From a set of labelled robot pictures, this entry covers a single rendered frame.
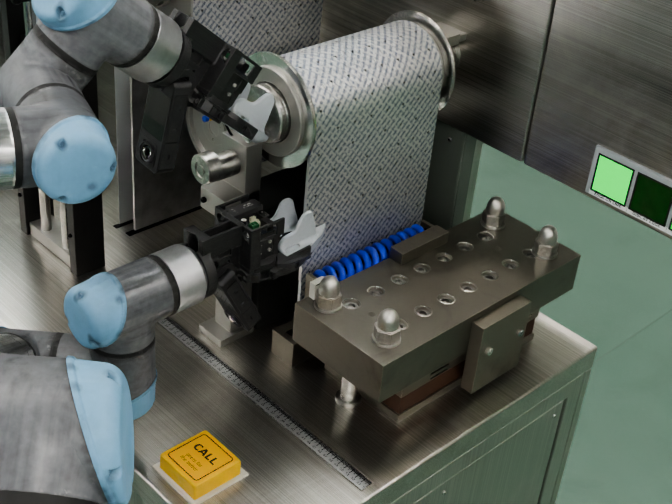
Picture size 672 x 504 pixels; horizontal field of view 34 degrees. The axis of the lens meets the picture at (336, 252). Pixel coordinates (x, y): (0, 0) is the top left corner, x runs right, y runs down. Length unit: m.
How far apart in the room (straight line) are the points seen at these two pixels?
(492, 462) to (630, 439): 1.36
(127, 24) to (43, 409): 0.42
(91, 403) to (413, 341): 0.58
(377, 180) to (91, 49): 0.50
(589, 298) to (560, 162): 1.87
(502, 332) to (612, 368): 1.66
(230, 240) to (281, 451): 0.28
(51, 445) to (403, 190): 0.78
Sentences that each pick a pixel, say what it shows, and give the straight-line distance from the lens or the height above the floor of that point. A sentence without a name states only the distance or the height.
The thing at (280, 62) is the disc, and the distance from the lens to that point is 1.33.
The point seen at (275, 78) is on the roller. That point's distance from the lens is 1.34.
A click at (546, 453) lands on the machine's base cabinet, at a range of 1.70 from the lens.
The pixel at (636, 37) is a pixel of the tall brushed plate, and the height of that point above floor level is 1.37.
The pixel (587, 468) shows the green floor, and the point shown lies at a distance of 2.78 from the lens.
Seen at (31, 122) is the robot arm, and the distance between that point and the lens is 1.02.
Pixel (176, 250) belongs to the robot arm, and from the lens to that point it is 1.27.
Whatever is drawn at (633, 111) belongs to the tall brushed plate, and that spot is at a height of 1.28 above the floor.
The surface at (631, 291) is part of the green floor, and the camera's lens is 3.43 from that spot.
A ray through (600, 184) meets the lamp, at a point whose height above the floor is 1.17.
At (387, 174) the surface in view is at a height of 1.14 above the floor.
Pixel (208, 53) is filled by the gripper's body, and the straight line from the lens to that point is 1.23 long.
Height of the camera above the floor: 1.86
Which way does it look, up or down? 34 degrees down
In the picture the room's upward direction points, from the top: 5 degrees clockwise
